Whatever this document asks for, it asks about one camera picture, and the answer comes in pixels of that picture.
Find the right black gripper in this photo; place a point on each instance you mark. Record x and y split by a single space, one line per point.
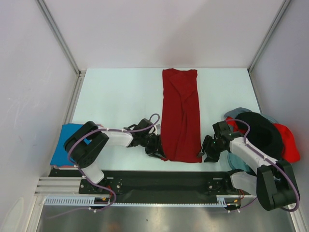
212 157

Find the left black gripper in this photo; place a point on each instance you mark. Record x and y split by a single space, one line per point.
156 150

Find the dark red t-shirt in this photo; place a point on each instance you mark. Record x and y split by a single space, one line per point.
180 124

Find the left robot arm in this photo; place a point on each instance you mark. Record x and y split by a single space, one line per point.
132 136

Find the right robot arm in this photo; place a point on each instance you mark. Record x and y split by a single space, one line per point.
273 182

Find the grey-blue garment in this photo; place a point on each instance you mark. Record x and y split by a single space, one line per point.
235 112

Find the black garment in bin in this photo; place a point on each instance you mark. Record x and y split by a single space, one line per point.
263 134

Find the bright red garment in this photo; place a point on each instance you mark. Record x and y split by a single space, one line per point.
290 151

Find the white slotted cable duct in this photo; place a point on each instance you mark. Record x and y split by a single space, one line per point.
102 201

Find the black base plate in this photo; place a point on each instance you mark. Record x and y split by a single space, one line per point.
155 184

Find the left aluminium corner post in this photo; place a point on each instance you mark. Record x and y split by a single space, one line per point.
58 35

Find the aluminium corner post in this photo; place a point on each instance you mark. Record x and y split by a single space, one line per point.
58 35
271 30

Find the aluminium frame rail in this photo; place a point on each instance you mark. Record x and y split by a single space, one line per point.
57 186

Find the right aluminium corner post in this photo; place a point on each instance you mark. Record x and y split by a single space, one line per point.
271 30

